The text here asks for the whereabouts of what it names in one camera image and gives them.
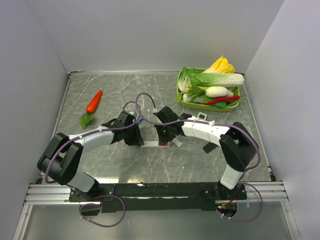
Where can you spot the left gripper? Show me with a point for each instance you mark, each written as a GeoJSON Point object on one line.
{"type": "Point", "coordinates": [137, 140]}

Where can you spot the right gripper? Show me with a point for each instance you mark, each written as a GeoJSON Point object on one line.
{"type": "Point", "coordinates": [162, 138]}

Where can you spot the white remote battery cover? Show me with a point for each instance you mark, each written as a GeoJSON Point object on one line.
{"type": "Point", "coordinates": [177, 142]}

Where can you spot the white remote control body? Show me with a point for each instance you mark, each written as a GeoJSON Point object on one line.
{"type": "Point", "coordinates": [153, 144]}

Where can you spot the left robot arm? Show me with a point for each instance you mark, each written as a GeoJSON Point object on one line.
{"type": "Point", "coordinates": [61, 158]}

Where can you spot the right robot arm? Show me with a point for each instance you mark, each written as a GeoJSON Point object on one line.
{"type": "Point", "coordinates": [237, 145]}

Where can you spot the small white remote control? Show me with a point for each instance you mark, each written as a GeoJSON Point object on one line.
{"type": "Point", "coordinates": [202, 116]}

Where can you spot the green toy bok choy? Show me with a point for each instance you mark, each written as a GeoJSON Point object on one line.
{"type": "Point", "coordinates": [189, 95]}

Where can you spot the orange toy carrot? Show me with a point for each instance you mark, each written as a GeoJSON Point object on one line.
{"type": "Point", "coordinates": [91, 108]}

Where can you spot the toy napa cabbage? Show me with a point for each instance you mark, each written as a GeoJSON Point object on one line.
{"type": "Point", "coordinates": [187, 76]}

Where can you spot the green toy pepper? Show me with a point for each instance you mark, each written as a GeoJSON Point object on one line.
{"type": "Point", "coordinates": [220, 104]}

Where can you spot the white toy radish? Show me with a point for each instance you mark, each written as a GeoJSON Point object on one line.
{"type": "Point", "coordinates": [218, 91]}

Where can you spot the red toy chili pepper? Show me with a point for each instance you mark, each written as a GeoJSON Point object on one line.
{"type": "Point", "coordinates": [222, 99]}

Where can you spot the green plastic basket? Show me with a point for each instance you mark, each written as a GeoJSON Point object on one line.
{"type": "Point", "coordinates": [199, 102]}

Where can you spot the yellow toy cabbage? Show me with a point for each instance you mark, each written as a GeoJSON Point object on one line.
{"type": "Point", "coordinates": [221, 65]}

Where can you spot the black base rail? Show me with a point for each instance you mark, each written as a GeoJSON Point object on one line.
{"type": "Point", "coordinates": [114, 197]}

